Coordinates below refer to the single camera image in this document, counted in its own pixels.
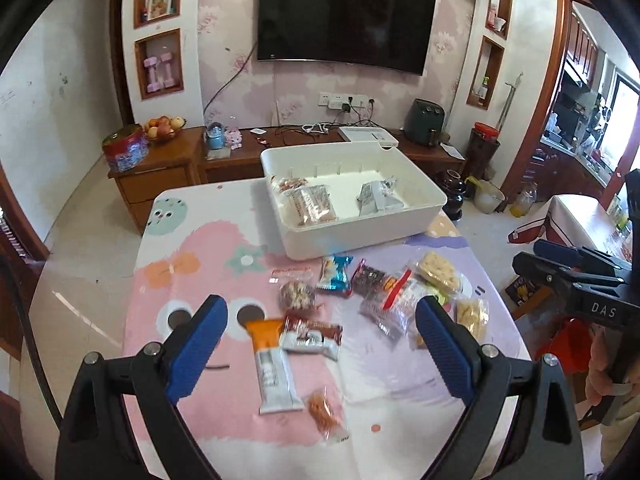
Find dark red snack packet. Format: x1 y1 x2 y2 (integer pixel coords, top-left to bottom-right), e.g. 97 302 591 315
351 259 401 298

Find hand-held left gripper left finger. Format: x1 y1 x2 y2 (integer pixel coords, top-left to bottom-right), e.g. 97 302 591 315
55 294 230 480

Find white wall shelf unit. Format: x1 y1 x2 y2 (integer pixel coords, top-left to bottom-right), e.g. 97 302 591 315
122 0 203 126

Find clear packet with red strip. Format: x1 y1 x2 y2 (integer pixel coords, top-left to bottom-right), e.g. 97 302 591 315
359 270 428 343

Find brown and white snack packet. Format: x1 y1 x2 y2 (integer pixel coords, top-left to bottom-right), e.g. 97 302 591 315
279 314 344 360

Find yellow biscuit packet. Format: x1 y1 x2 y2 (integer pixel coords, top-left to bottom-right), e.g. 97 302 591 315
454 297 490 342

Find black cable loop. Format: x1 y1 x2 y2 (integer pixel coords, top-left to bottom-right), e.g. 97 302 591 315
277 125 307 148

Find orange and white snack bar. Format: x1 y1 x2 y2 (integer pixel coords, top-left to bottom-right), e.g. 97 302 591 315
246 317 305 415

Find blue snack packet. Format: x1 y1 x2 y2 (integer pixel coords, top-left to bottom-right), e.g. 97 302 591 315
316 255 354 297

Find pink dumbbell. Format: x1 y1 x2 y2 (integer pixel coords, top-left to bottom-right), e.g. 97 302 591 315
160 52 178 88
143 57 161 92

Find orange crispy snack packet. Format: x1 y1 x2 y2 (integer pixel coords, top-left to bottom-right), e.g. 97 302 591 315
304 387 349 445

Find dark green air fryer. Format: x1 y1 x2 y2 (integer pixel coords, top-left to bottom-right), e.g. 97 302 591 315
404 98 445 147

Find white set-top box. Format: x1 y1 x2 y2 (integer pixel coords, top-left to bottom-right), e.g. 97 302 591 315
337 125 401 148

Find red round tin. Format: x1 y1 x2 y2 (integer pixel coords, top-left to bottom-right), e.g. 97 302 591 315
101 124 150 172

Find clear nut packet red label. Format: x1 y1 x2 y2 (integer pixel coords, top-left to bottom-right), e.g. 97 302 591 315
272 267 319 315

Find black and yellow box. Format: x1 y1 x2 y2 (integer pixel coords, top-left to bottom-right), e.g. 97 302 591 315
502 272 548 308

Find grey and white snack packet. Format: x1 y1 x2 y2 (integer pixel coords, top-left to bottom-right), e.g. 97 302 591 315
357 179 404 217

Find small clear snack packet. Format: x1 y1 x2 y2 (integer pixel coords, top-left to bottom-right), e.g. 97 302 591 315
270 176 309 194

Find red cracker packet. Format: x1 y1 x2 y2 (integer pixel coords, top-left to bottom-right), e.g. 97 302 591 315
287 185 337 227

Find black wall television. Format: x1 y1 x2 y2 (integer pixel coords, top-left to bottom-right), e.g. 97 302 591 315
256 0 437 77

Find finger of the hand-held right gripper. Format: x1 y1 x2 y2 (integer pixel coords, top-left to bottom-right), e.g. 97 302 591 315
512 252 626 293
532 239 631 281

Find wooden television cabinet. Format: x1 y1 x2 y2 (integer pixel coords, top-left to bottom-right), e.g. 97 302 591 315
107 125 466 233

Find white wall sockets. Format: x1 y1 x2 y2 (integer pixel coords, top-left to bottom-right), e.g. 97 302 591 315
320 91 373 110

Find small table with pink cloth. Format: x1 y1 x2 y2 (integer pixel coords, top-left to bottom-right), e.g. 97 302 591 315
542 194 636 261

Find person's right hand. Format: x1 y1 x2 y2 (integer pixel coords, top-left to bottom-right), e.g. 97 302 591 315
584 329 640 468

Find black television cable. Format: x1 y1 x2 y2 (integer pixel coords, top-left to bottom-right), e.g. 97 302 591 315
202 45 258 126

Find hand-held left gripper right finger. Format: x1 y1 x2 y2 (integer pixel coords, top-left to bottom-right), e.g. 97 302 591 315
414 295 586 480

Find bottle of yellow liquid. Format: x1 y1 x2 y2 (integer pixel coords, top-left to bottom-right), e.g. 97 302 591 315
509 182 538 218

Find wooden framed wall niche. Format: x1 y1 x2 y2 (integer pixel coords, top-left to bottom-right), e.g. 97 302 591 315
465 0 516 111

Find red plastic stool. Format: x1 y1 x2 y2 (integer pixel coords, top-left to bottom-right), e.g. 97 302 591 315
537 317 598 376

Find dark jar with red lid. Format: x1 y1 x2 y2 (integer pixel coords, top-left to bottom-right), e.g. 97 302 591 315
467 122 501 181

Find fruit bowl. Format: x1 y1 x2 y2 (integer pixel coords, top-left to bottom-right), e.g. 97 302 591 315
143 115 187 145

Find dark brown ceramic jar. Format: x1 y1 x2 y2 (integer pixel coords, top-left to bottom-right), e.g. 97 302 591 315
435 169 468 220

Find clear rice cracker packet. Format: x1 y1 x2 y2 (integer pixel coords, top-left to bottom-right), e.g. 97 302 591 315
407 251 471 297

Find framed picture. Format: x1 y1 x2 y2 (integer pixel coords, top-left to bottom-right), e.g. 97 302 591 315
145 0 174 22

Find white plastic storage bin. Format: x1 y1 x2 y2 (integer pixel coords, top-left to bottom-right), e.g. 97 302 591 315
260 141 448 262

